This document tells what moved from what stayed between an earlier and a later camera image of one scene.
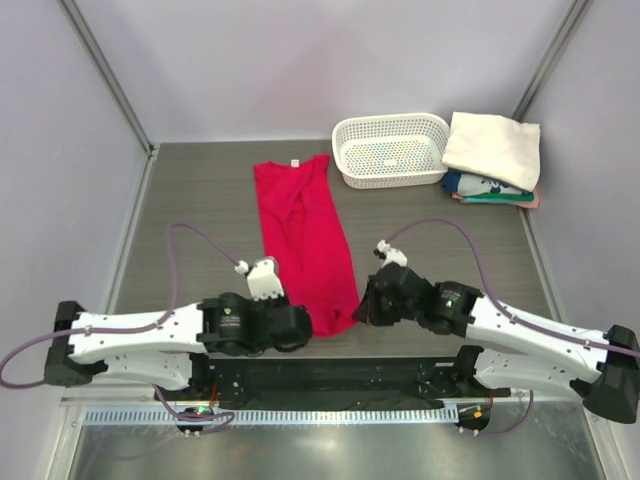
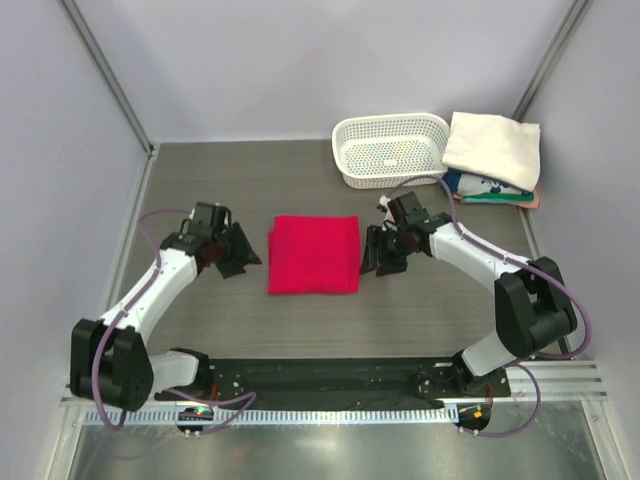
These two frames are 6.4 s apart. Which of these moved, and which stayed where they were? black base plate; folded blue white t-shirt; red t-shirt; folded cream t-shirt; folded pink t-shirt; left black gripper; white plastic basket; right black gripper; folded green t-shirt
Moved: red t-shirt; left black gripper; right black gripper
Stayed: white plastic basket; folded cream t-shirt; folded blue white t-shirt; black base plate; folded green t-shirt; folded pink t-shirt
